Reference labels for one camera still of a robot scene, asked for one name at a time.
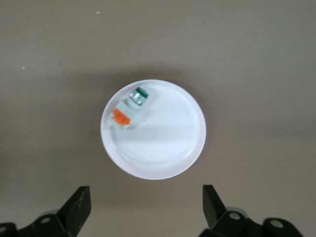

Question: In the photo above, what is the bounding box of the brown table cover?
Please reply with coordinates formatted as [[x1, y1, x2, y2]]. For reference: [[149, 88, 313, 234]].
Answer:
[[0, 0, 316, 237]]

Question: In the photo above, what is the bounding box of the pink round plate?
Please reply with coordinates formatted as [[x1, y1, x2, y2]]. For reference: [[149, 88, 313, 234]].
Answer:
[[100, 79, 207, 180]]

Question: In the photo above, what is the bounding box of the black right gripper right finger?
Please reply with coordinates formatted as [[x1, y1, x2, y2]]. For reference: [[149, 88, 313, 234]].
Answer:
[[197, 185, 303, 237]]

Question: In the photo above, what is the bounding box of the white orange green-button switch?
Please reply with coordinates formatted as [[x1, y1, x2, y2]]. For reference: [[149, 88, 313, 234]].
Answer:
[[106, 86, 150, 134]]

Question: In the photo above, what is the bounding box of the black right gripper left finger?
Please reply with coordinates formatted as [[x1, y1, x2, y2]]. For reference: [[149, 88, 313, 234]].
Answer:
[[0, 186, 93, 237]]

